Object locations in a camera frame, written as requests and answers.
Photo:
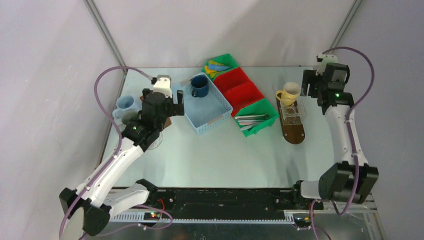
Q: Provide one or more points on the red plastic bin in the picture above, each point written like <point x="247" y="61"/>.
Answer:
<point x="238" y="89"/>

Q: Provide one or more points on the clear textured glass tray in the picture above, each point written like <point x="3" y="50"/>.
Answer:
<point x="157" y="142"/>

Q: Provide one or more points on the light blue plastic basket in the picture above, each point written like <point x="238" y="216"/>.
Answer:
<point x="203" y="113"/>

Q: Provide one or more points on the green bin with toothbrushes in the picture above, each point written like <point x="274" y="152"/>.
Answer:
<point x="262" y="106"/>

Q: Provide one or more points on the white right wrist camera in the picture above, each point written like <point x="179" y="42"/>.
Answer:
<point x="322" y="61"/>

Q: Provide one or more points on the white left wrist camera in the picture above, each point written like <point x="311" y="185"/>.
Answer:
<point x="163" y="85"/>

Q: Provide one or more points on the light blue ceramic mug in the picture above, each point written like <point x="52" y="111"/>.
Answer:
<point x="124" y="104"/>

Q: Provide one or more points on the clear glass rectangular container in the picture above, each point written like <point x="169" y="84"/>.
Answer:
<point x="294" y="114"/>

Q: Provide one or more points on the yellow ceramic mug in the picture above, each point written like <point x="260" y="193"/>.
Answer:
<point x="289" y="94"/>

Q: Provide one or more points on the blue toothpaste tube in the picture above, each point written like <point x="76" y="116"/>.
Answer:
<point x="218" y="68"/>

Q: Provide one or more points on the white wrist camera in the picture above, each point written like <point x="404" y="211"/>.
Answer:
<point x="163" y="85"/>
<point x="322" y="61"/>

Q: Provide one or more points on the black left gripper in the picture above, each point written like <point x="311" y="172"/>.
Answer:
<point x="176" y="109"/>

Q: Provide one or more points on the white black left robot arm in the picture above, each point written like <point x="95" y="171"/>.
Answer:
<point x="89" y="207"/>

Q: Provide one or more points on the brown oval wooden tray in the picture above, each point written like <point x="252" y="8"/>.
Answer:
<point x="293" y="134"/>

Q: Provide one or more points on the grey ceramic mug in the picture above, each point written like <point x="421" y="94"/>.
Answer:
<point x="129" y="117"/>

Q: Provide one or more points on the dark blue ceramic mug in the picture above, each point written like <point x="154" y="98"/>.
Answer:
<point x="200" y="86"/>

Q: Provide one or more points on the yellow toothpaste tube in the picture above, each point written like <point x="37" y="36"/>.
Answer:
<point x="211" y="74"/>

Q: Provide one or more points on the glass jar with brown lid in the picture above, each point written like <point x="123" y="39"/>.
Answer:
<point x="166" y="123"/>

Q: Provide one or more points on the green bin with toothpaste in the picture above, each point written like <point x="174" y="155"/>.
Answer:
<point x="226" y="59"/>

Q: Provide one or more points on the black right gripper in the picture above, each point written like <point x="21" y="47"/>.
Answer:
<point x="309" y="77"/>

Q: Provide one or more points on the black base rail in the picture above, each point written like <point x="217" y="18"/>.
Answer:
<point x="227" y="204"/>

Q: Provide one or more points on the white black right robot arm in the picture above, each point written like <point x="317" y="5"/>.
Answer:
<point x="350" y="179"/>

